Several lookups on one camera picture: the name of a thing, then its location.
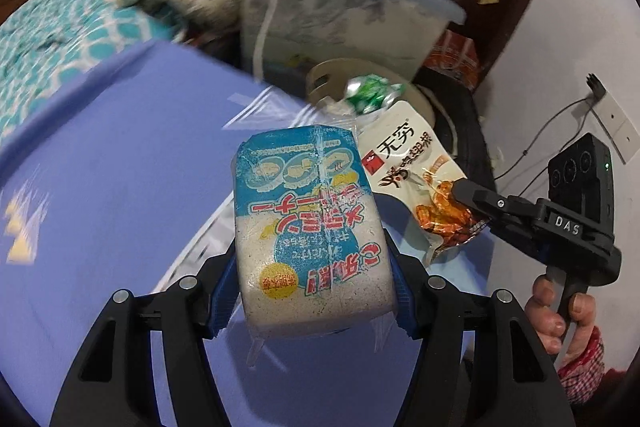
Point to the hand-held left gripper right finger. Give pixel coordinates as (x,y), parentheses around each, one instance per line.
(404,302)

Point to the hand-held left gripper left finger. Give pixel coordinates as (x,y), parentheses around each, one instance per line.
(222,302)

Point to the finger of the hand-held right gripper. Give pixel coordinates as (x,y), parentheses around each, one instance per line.
(500,207)
(520,239)

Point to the blue and white food packet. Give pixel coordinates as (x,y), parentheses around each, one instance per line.
(310,247)

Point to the white and orange snack pouch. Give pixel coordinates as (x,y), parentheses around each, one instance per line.
(400,157)

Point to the beige waste bin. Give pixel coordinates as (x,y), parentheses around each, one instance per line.
(325,77)

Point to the person's right forearm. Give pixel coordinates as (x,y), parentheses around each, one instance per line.
(587,367)

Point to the person's right hand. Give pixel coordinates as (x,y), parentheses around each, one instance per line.
(542,312)

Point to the black round object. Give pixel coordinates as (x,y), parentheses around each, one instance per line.
(465,132)

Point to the purple printed tablecloth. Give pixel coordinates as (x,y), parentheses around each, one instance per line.
(125,182)

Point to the orange printed bag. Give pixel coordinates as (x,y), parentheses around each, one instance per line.
(455,57)

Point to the teal patterned duvet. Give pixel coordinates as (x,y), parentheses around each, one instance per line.
(50,42)

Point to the white wall socket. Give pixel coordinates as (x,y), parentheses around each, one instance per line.
(617,122)

